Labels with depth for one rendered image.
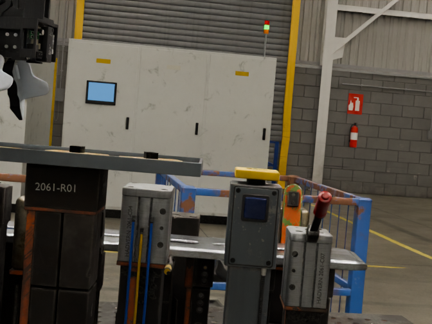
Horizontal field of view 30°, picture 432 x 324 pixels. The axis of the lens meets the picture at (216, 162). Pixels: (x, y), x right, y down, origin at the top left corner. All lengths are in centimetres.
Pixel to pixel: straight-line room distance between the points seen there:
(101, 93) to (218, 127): 139
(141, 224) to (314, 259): 27
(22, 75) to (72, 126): 810
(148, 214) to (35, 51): 32
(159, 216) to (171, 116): 807
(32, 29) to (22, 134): 817
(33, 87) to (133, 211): 25
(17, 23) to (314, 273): 58
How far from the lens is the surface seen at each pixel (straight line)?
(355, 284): 345
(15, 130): 928
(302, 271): 127
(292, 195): 159
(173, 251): 138
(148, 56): 931
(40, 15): 110
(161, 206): 125
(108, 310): 218
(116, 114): 927
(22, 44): 109
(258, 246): 109
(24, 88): 119
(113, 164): 106
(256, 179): 109
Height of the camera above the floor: 122
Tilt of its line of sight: 3 degrees down
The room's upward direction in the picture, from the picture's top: 5 degrees clockwise
